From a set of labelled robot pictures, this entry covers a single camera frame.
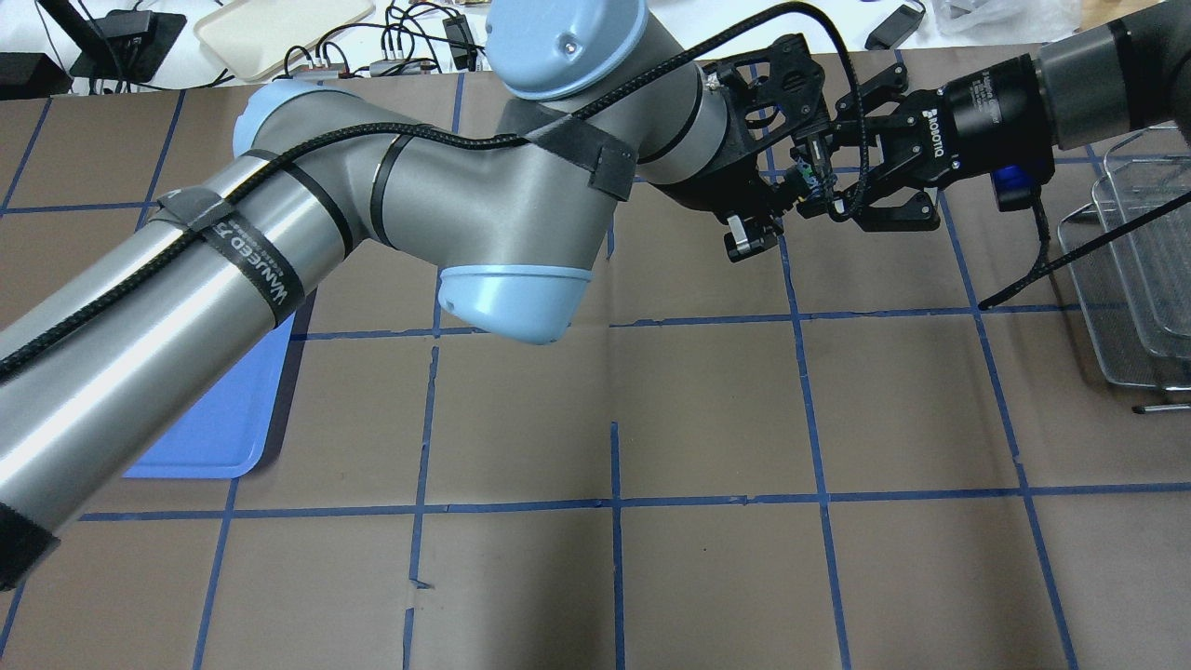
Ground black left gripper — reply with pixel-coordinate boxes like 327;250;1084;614
651;120;792;263

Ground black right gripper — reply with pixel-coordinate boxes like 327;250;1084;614
833;57;1055;234

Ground red emergency stop button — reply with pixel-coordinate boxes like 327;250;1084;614
777;148;837;218

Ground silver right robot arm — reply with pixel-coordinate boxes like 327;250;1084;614
844;1;1190;233

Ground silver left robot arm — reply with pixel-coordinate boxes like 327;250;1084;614
1;1;807;591

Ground black power adapter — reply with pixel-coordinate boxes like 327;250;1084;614
863;1;927;51

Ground blue plastic tray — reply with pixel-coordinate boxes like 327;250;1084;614
123;317;295;480

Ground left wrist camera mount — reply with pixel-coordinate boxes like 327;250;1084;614
703;33;831;155

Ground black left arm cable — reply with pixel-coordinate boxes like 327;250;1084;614
0;0;877;382

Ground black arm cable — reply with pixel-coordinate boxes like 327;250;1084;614
0;0;877;382
977;181;1191;311

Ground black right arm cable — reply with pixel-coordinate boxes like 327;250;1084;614
977;181;1191;311

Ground tangled black cables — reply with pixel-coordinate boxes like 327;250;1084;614
279;0;494;80

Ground black camera stand base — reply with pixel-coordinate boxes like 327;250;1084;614
0;0;187;99

